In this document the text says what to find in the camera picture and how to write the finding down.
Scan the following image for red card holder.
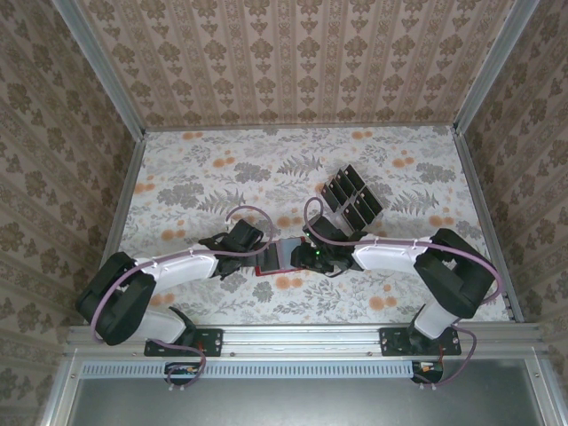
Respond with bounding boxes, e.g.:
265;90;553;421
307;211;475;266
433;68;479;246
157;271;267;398
253;236;312;279

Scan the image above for black stepped card rack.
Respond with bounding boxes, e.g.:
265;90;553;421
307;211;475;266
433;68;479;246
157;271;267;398
320;163;385;233

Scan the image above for black power connector box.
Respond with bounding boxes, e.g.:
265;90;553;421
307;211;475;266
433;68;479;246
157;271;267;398
409;359;446;384
164;360;201;383

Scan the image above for grey metal panel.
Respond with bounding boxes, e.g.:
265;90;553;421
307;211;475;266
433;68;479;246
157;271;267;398
38;356;561;426

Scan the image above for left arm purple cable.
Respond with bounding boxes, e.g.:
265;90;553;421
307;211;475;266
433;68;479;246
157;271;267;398
90;204;275;394

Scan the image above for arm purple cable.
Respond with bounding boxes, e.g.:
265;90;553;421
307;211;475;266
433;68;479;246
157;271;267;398
90;204;275;394
303;196;509;394

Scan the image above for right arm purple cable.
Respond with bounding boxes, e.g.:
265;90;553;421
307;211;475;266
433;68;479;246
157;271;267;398
303;196;509;394

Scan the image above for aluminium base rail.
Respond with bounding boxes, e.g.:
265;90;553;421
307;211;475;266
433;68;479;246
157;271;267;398
65;322;546;357

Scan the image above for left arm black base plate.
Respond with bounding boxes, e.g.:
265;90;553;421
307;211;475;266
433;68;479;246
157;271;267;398
143;327;224;358

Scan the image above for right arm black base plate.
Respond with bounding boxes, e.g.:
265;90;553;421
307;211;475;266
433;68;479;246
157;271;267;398
379;325;463;358

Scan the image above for white slotted cable duct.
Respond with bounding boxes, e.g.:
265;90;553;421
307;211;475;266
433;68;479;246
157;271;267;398
81;359;416;380

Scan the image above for aluminium side rail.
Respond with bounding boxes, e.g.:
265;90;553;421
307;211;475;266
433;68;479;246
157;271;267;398
451;125;525;323
100;130;148;267

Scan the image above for aluminium frame post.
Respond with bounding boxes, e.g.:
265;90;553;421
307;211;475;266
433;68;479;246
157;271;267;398
454;0;541;130
49;0;148;137

